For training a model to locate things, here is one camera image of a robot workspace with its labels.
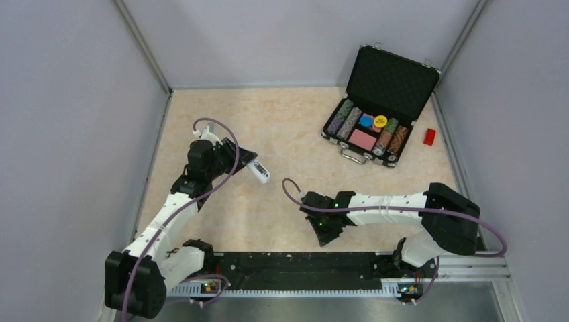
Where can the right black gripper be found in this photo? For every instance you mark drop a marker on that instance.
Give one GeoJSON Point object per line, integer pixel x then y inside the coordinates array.
{"type": "Point", "coordinates": [324, 237]}

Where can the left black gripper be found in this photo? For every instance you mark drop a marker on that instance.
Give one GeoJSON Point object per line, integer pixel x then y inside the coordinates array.
{"type": "Point", "coordinates": [229, 147]}

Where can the white remote control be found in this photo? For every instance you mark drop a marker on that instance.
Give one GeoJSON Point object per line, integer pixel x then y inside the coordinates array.
{"type": "Point", "coordinates": [251, 167]}

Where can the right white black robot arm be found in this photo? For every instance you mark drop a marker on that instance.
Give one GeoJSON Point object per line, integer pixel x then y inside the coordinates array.
{"type": "Point", "coordinates": [448, 221]}

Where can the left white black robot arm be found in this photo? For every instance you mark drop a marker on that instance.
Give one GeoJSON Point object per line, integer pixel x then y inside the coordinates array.
{"type": "Point", "coordinates": [169, 218]}

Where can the pink card deck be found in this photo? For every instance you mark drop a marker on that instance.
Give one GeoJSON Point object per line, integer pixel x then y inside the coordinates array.
{"type": "Point", "coordinates": [362, 140]}

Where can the purple green chip stack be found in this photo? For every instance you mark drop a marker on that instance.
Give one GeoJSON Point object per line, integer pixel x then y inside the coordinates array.
{"type": "Point", "coordinates": [340, 116]}

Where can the blue round chip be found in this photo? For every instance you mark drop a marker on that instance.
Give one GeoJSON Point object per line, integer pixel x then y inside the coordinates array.
{"type": "Point", "coordinates": [366, 121]}

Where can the brown orange chip stack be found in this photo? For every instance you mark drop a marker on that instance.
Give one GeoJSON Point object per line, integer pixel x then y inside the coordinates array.
{"type": "Point", "coordinates": [396, 143]}

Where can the green red chip stack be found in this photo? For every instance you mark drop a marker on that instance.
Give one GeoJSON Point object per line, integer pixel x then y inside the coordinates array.
{"type": "Point", "coordinates": [385, 137]}

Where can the yellow big blind chip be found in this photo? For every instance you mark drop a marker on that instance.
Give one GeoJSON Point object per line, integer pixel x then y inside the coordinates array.
{"type": "Point", "coordinates": [380, 121]}

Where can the red toy brick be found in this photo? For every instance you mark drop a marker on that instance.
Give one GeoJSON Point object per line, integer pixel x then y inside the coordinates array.
{"type": "Point", "coordinates": [429, 137]}

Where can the black poker chip case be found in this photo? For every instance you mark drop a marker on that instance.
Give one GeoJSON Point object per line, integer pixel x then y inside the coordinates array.
{"type": "Point", "coordinates": [383, 83]}

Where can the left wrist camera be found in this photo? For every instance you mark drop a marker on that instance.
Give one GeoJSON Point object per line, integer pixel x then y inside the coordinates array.
{"type": "Point", "coordinates": [208, 133]}

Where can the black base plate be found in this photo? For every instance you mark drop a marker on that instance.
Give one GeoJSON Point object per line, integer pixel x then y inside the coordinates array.
{"type": "Point", "coordinates": [312, 271]}

